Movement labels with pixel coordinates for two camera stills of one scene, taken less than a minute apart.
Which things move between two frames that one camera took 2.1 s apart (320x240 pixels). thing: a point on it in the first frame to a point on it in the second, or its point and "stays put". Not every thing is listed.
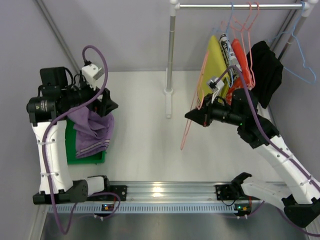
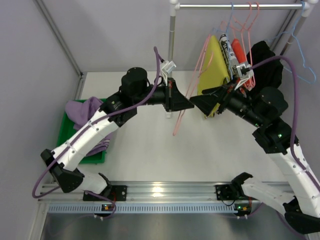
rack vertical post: [169, 91] stays put
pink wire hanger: [195, 107] to [199, 71]
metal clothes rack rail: [241, 6] stays put
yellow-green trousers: [214, 66] stays put
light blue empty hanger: [303, 5] stays put
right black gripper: [206, 113] to [223, 99]
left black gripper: [101, 100] to [169, 95]
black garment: [267, 70] stays put
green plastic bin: [71, 147] stays put
